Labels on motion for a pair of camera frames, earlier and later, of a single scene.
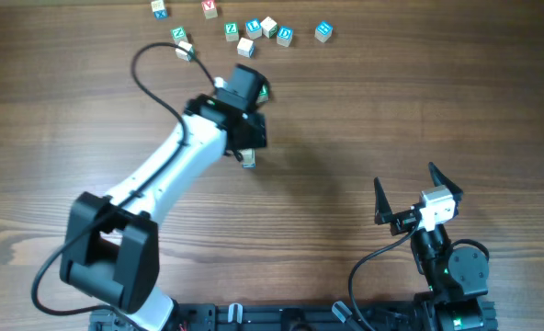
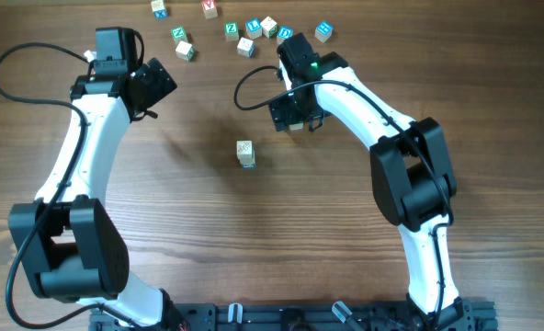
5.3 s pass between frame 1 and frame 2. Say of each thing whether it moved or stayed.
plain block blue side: stayed
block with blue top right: stayed
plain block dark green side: stayed
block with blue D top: stayed
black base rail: stayed
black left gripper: moved
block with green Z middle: stayed
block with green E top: moved
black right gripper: moved
